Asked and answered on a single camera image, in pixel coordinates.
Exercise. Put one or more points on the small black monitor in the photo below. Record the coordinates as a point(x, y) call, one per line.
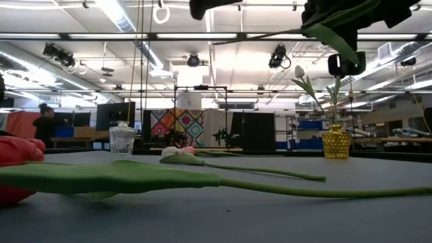
point(82, 119)

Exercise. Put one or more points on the yellow glass vase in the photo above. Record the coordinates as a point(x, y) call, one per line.
point(335, 145)

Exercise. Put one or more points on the white cylinder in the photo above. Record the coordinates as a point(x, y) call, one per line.
point(189, 101)

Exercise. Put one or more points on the cardboard box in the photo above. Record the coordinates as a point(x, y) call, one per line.
point(84, 132)

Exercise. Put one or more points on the black aluminium table frame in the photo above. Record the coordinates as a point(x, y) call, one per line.
point(287, 153)

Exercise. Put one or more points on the orange partition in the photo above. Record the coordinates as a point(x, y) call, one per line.
point(20, 123)

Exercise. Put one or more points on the white air vent grille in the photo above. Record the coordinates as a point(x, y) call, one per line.
point(384, 50)

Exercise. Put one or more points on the colourful patchwork quilt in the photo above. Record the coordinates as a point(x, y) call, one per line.
point(189, 128)

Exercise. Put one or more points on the black stand frame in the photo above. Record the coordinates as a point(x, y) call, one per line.
point(202, 87)

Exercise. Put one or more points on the black overhead frame bar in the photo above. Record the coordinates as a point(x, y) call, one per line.
point(241, 36)

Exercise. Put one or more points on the white partition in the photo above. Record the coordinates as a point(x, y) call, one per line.
point(219, 118)

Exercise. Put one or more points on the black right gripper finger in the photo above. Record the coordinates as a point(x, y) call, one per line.
point(308, 15)

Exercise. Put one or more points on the pale pink tulip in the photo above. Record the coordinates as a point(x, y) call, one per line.
point(189, 150)

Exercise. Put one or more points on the large black monitor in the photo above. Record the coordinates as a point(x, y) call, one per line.
point(114, 114)

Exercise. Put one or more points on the small robot with green lights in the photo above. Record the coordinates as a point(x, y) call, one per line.
point(221, 135)

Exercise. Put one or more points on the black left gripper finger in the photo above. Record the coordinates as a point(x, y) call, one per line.
point(202, 6)

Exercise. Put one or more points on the clear glass vase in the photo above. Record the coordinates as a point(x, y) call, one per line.
point(121, 141)

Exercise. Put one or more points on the blue storage bin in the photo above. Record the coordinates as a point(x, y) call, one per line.
point(310, 125)
point(303, 144)
point(64, 132)

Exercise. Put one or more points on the person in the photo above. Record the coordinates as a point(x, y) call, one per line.
point(44, 130)

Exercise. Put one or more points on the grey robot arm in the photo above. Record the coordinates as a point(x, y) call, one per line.
point(357, 131)
point(408, 131)

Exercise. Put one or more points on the white tulip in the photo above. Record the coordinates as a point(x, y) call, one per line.
point(299, 71)
point(182, 159)

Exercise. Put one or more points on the narrow black panel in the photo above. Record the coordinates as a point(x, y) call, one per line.
point(146, 128)

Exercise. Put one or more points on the silver ventilation duct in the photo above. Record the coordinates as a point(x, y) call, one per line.
point(116, 15)

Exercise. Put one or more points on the wooden workbench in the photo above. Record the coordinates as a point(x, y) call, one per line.
point(388, 139)

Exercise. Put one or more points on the red tulip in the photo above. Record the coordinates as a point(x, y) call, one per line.
point(101, 177)

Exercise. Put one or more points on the blue table mat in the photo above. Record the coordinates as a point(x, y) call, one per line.
point(236, 219)

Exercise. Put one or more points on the wide black panel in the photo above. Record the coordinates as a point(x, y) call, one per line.
point(253, 131)

